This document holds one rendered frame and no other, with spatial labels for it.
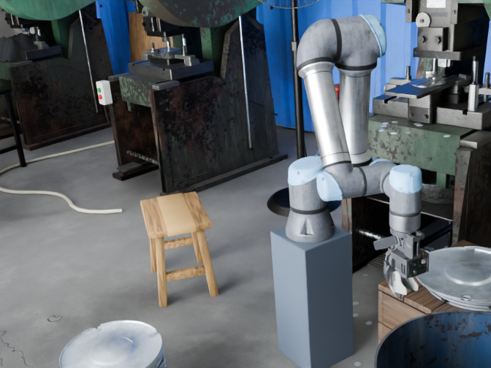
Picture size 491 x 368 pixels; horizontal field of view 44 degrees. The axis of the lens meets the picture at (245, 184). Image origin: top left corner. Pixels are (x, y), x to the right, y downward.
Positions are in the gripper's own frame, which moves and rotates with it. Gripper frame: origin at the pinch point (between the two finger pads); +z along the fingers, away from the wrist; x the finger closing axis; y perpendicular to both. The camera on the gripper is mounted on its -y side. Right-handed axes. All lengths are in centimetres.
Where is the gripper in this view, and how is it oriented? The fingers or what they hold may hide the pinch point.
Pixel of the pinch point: (398, 293)
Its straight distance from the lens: 166.5
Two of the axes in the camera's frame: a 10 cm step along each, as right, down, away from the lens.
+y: 4.3, 2.9, -8.5
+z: 0.8, 9.3, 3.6
